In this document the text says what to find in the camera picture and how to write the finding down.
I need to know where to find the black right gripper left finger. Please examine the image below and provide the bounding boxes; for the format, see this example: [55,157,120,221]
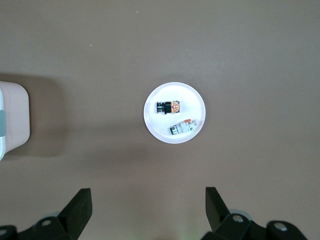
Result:
[0,187,94,240]

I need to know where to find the green white push-button switch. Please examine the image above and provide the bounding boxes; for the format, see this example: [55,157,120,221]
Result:
[169,118,202,136]

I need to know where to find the pink round plate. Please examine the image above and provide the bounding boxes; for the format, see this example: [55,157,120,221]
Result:
[143,81,207,144]

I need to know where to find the orange black push-button switch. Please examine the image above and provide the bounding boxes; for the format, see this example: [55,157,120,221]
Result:
[155,99,181,116]

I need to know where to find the brown table mat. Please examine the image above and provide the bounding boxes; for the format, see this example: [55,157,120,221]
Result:
[0,0,320,240]

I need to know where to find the white lidded box grey latches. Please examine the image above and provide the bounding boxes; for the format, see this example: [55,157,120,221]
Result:
[0,80,31,162]

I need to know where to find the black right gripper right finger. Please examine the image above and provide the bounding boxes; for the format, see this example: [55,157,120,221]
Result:
[201,186,309,240]

